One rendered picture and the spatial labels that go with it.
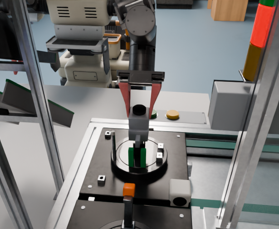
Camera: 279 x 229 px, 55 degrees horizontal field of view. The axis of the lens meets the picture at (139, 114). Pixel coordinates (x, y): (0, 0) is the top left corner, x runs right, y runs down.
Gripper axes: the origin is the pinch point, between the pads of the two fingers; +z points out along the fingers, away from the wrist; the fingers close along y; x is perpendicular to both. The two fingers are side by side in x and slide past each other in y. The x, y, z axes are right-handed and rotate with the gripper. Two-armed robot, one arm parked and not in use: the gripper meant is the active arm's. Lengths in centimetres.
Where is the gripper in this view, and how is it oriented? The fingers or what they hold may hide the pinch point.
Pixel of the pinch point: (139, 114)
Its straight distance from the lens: 58.5
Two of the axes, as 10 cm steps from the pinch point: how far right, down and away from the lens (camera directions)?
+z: -0.5, 10.0, 0.0
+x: 0.6, 0.1, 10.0
